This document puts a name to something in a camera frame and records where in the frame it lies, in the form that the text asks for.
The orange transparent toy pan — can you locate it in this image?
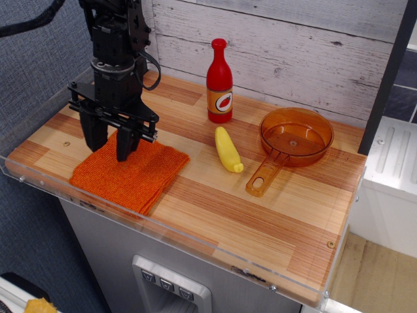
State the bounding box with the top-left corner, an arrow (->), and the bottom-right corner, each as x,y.
246,108 -> 334,197

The red toy sauce bottle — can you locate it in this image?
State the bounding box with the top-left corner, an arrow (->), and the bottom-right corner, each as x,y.
206,38 -> 233,123

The orange knitted cloth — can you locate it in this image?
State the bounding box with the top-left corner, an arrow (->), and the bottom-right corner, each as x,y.
70,132 -> 190,215

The white toy sink unit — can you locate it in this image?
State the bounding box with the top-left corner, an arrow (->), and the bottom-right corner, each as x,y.
349,117 -> 416,257

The silver toy fridge cabinet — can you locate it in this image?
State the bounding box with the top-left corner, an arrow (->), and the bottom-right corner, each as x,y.
61,200 -> 302,312

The clear acrylic table guard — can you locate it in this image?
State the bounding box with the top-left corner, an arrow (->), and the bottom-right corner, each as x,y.
1,76 -> 366,308

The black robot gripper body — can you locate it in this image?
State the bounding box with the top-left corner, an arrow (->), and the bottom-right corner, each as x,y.
68,58 -> 159,142

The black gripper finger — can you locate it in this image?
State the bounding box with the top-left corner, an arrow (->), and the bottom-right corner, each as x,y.
117,128 -> 140,162
79,110 -> 108,152

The black vertical post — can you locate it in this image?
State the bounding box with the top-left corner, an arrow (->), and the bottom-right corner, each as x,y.
358,0 -> 416,156

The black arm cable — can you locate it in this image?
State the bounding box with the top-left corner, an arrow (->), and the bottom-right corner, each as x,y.
0,0 -> 162,91

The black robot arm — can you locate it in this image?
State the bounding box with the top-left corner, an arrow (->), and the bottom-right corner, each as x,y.
68,1 -> 160,162

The yellow toy banana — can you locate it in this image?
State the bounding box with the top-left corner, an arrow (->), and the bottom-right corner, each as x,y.
214,127 -> 244,173

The yellow object bottom corner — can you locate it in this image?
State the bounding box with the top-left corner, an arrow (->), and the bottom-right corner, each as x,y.
23,298 -> 59,313

